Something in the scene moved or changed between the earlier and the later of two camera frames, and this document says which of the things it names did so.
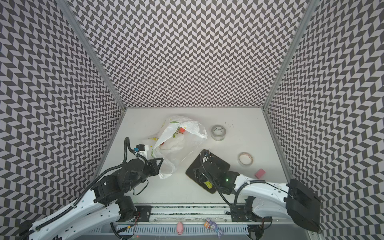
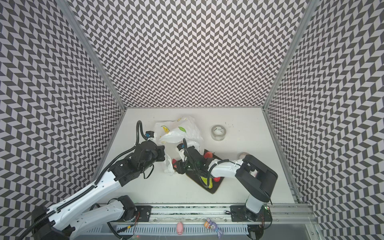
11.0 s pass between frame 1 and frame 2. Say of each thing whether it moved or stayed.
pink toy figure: stayed
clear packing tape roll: stayed
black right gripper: moved
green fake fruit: stayed
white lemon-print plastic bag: moved
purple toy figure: stayed
